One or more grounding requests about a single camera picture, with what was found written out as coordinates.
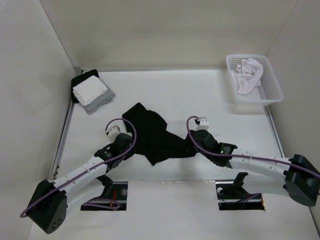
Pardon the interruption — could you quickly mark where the black tank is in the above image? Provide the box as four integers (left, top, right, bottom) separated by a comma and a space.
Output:
70, 69, 100, 104
122, 102, 197, 166

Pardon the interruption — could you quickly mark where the folded grey tank top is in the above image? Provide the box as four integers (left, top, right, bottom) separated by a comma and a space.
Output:
83, 87, 116, 115

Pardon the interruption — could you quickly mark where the folded black tank top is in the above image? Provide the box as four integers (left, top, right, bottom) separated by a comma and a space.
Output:
70, 69, 100, 104

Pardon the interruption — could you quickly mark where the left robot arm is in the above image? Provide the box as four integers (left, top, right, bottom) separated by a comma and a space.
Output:
20, 133, 137, 234

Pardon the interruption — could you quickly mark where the crumpled white tank top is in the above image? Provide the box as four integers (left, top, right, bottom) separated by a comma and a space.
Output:
235, 58, 264, 95

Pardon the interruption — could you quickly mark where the folded white tank top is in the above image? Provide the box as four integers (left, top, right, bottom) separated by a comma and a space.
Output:
72, 76, 108, 107

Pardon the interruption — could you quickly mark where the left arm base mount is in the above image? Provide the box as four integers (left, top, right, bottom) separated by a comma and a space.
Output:
80, 175, 129, 211

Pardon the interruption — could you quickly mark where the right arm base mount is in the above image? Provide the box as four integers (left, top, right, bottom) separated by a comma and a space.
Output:
215, 172, 265, 211

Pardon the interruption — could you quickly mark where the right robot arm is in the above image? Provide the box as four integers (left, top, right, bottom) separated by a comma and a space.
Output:
187, 129, 320, 207

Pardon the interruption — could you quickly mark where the white perforated plastic basket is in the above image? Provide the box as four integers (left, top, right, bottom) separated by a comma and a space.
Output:
225, 54, 284, 108

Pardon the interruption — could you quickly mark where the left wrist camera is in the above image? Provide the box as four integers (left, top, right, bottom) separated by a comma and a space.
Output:
105, 125, 121, 143

